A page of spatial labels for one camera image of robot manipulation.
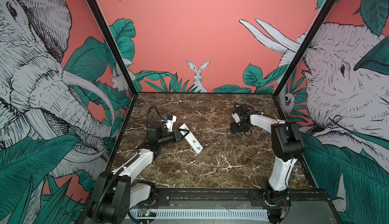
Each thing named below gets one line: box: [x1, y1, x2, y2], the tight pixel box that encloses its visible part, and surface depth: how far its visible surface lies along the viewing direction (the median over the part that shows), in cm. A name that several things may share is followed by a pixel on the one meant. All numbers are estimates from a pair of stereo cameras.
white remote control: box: [178, 123, 204, 155], surface depth 82 cm
